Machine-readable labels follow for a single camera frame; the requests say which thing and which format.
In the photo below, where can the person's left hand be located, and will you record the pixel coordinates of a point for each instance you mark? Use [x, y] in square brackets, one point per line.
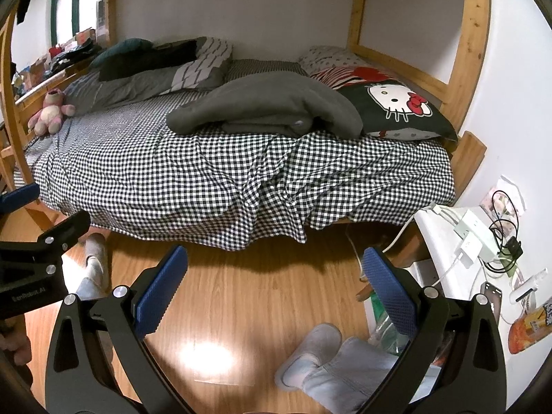
[15, 340]

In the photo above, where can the black charger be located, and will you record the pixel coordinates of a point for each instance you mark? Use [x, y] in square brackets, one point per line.
[513, 248]

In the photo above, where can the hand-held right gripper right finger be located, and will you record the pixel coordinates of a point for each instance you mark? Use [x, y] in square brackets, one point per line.
[390, 289]

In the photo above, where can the brown rectangular case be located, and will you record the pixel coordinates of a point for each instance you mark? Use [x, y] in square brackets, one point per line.
[494, 299]

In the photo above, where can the black white checkered bed sheet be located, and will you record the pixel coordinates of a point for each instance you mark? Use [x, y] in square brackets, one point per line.
[172, 172]

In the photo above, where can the white side table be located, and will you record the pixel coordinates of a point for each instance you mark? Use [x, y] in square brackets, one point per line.
[440, 233]

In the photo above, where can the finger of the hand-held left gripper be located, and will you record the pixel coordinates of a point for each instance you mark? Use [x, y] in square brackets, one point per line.
[71, 226]
[19, 196]

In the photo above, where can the green white power strip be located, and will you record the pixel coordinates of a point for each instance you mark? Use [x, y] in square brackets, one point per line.
[474, 226]

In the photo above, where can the white bottle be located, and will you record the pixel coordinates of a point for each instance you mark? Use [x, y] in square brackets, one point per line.
[524, 291]

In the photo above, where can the grey zip jacket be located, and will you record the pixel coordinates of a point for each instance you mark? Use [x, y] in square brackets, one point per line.
[267, 99]

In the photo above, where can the person's right leg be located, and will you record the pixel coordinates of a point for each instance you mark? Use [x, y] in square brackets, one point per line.
[358, 375]

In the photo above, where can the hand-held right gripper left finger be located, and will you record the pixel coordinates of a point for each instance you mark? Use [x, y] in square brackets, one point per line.
[161, 284]

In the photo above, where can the white dotted pillow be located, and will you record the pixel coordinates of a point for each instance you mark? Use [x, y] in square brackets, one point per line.
[327, 56]

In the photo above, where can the dark clothes pile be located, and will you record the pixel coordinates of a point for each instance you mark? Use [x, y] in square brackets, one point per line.
[77, 56]

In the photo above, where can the white power adapter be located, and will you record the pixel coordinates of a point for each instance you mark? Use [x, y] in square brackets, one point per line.
[469, 252]

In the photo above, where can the pink card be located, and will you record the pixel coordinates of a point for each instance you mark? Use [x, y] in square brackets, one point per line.
[491, 202]

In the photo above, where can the green framed window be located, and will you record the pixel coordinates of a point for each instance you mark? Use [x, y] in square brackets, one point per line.
[64, 13]

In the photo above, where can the dark green pillow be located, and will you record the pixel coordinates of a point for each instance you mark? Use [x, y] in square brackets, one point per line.
[125, 47]

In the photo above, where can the pink plush toy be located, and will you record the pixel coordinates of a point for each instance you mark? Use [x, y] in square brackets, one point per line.
[49, 114]

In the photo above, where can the black hanging cloth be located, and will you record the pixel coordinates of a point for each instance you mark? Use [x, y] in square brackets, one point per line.
[22, 8]

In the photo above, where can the orange snack packet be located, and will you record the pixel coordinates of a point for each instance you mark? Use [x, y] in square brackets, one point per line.
[530, 325]

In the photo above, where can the wooden bunk bed frame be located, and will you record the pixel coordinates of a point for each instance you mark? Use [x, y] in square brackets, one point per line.
[470, 51]

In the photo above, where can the red striped pillow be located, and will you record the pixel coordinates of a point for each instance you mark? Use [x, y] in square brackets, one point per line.
[345, 75]

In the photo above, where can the black cat print pillow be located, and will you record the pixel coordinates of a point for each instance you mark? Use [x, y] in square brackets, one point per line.
[431, 125]

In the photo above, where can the white slipper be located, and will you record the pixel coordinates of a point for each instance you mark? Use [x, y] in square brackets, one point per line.
[302, 358]

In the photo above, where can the grey slipper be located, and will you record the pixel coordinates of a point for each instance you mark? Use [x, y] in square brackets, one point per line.
[95, 263]

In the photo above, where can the green plastic bag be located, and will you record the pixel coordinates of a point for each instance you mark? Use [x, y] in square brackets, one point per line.
[381, 315]

